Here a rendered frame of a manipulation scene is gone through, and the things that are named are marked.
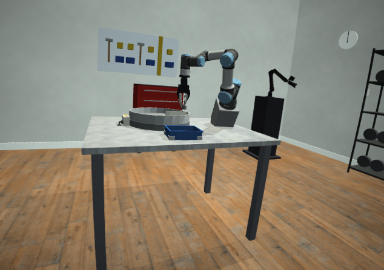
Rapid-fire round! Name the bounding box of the blue open-top crate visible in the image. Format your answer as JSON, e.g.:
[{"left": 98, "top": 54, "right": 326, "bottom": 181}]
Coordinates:
[{"left": 164, "top": 125, "right": 203, "bottom": 140}]

